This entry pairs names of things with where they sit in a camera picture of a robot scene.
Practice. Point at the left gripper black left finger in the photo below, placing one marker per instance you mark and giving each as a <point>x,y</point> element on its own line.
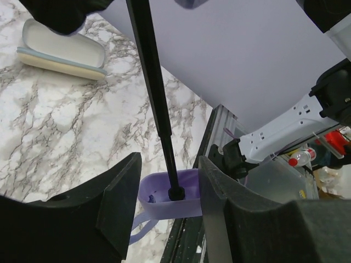
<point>89,223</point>

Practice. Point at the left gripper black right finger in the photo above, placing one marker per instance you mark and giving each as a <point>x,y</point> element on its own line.
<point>242,226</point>

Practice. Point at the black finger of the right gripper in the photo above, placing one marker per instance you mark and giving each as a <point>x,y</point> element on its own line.
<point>64,17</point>

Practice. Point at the beige zippered umbrella case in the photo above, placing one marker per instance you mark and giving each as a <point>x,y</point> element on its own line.
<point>75,55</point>

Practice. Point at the lilac umbrella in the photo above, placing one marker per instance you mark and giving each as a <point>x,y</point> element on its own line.
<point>157,191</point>

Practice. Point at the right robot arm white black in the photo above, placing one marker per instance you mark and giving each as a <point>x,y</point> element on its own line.
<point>325,107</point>

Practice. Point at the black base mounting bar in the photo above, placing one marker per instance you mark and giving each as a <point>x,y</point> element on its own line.
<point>186,242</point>

